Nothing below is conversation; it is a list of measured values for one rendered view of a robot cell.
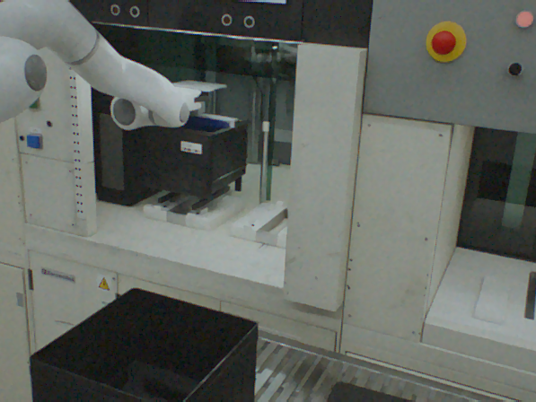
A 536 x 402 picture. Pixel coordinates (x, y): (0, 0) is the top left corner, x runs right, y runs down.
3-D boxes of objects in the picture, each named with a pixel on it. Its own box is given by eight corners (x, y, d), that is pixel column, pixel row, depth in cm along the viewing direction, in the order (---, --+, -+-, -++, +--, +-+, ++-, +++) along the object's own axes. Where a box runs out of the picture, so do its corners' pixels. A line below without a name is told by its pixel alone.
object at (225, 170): (137, 198, 174) (136, 83, 164) (178, 179, 192) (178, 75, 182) (215, 215, 165) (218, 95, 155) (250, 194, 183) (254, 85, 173)
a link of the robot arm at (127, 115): (174, 88, 150) (142, 83, 153) (142, 95, 139) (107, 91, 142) (175, 122, 153) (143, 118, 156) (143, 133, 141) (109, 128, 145)
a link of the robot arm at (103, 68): (133, 27, 121) (197, 103, 148) (65, 21, 127) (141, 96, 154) (118, 67, 119) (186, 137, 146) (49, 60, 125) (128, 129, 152)
